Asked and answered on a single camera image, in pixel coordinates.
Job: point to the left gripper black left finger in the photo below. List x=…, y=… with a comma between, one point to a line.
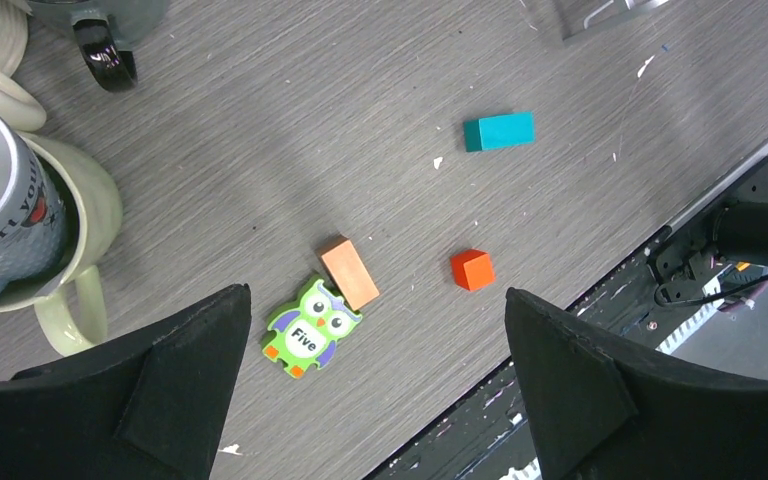
x=150, y=404

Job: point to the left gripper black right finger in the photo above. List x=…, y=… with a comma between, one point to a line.
x=600, y=406

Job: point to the light green cream mug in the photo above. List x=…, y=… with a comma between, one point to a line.
x=69, y=302

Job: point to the dark grey mug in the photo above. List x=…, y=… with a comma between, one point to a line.
x=105, y=32

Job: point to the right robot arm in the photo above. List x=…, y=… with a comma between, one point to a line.
x=740, y=233

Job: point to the black base bar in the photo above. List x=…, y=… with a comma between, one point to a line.
x=674, y=294

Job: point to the green owl toy block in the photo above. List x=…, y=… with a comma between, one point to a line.
x=305, y=333

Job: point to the red cube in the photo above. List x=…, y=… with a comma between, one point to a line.
x=472, y=269

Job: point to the tan wooden block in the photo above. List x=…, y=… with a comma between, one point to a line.
x=349, y=273

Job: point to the teal block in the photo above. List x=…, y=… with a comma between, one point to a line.
x=499, y=132

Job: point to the white wire dish rack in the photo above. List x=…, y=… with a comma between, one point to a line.
x=606, y=16

